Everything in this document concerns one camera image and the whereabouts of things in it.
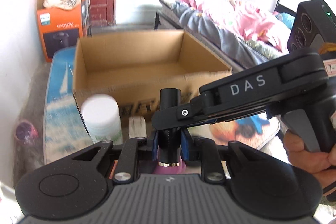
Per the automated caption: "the black cylinder with gold ring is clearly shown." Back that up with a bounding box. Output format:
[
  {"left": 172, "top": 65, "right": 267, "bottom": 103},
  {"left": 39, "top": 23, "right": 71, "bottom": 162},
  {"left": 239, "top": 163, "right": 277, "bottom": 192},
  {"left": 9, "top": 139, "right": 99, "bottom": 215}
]
[{"left": 158, "top": 88, "right": 181, "bottom": 168}]

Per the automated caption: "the white USB wall charger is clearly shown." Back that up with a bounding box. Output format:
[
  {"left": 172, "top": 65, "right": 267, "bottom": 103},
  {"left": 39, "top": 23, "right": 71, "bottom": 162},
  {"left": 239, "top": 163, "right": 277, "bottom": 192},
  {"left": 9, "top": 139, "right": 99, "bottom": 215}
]
[{"left": 128, "top": 116, "right": 147, "bottom": 138}]

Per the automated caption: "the pink plastic lid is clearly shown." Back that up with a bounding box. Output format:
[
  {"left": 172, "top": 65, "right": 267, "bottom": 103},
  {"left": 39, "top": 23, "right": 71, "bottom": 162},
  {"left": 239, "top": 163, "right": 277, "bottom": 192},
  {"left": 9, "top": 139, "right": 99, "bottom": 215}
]
[{"left": 153, "top": 161, "right": 186, "bottom": 174}]

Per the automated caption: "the white supplement bottle green label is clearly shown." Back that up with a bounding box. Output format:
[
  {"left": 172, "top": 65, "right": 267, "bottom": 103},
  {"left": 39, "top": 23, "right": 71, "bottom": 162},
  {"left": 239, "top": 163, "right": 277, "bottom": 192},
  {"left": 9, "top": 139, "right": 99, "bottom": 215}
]
[{"left": 80, "top": 94, "right": 123, "bottom": 145}]

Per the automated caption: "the person's right hand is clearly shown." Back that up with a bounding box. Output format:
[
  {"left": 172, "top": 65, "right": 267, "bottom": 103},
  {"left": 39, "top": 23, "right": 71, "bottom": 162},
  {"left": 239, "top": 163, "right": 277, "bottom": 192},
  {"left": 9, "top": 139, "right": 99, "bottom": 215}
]
[{"left": 284, "top": 130, "right": 335, "bottom": 188}]

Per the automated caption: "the pink floral blanket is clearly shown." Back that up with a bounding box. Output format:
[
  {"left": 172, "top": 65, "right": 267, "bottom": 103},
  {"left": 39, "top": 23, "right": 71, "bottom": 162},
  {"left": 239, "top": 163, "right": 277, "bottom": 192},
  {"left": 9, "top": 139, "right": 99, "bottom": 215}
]
[{"left": 181, "top": 0, "right": 290, "bottom": 54}]

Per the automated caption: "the patterned seashell table mat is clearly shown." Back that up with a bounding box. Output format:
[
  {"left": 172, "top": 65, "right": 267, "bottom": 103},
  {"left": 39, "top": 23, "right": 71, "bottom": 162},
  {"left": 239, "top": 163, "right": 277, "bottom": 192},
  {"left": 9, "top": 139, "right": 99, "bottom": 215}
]
[{"left": 43, "top": 47, "right": 287, "bottom": 164}]

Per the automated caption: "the large brown cardboard box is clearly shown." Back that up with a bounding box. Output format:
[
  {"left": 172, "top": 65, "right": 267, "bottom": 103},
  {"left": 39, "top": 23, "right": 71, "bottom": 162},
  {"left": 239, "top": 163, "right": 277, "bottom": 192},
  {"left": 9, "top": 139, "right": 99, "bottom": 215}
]
[{"left": 72, "top": 30, "right": 232, "bottom": 122}]

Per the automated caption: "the grey quilt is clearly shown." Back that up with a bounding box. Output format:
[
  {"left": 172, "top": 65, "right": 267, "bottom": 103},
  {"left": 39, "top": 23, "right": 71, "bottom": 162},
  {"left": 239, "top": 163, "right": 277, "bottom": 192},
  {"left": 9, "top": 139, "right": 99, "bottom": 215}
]
[{"left": 171, "top": 1, "right": 268, "bottom": 69}]

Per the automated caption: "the purple round object on floor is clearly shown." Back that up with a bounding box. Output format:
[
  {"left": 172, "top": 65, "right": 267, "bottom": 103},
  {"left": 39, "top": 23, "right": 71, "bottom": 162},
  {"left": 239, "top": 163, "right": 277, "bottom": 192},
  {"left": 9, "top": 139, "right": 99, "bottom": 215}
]
[{"left": 14, "top": 120, "right": 39, "bottom": 145}]

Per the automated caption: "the orange Philips appliance box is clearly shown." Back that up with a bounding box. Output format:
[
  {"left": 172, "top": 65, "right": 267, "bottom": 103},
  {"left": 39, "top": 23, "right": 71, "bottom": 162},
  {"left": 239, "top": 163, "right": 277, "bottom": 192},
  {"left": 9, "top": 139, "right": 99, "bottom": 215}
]
[{"left": 37, "top": 0, "right": 91, "bottom": 62}]

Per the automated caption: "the black camera module on gripper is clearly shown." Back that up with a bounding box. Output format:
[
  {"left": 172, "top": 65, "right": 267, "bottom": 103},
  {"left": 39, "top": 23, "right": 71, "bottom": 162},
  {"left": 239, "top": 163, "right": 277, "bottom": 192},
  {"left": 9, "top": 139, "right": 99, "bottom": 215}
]
[{"left": 287, "top": 0, "right": 335, "bottom": 52}]

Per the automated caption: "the bed with grey frame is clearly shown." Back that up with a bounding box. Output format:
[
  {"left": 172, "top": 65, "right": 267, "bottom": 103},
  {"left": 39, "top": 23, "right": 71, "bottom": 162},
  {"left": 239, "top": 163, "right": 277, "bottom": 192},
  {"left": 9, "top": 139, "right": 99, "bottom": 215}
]
[{"left": 154, "top": 0, "right": 283, "bottom": 73}]

